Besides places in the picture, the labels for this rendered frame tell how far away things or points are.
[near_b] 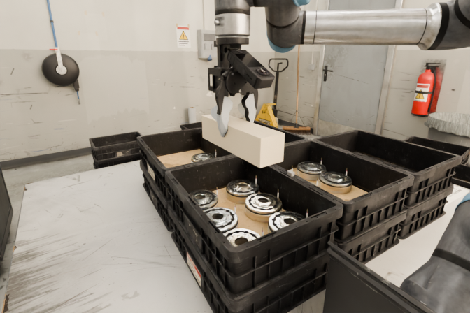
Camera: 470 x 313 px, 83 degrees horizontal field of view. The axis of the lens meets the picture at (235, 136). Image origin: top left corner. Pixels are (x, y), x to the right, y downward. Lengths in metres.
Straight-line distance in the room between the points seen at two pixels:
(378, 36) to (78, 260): 0.96
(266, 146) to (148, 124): 3.63
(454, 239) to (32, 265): 0.98
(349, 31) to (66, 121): 3.58
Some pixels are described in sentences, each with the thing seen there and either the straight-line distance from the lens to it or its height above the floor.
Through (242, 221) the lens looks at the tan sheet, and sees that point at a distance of 0.74.
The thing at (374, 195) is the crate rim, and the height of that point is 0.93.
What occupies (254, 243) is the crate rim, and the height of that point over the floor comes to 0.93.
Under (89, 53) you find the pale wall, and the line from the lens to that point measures 3.85.
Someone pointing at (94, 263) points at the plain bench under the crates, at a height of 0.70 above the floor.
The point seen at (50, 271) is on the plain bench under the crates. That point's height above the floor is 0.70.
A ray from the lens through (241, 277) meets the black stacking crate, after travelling 0.54.
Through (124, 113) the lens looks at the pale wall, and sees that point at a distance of 3.97.
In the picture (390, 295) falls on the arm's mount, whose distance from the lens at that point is 0.49.
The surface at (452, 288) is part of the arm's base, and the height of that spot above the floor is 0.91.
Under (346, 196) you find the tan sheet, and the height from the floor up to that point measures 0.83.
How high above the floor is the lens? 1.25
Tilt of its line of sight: 17 degrees down
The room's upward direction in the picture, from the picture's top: straight up
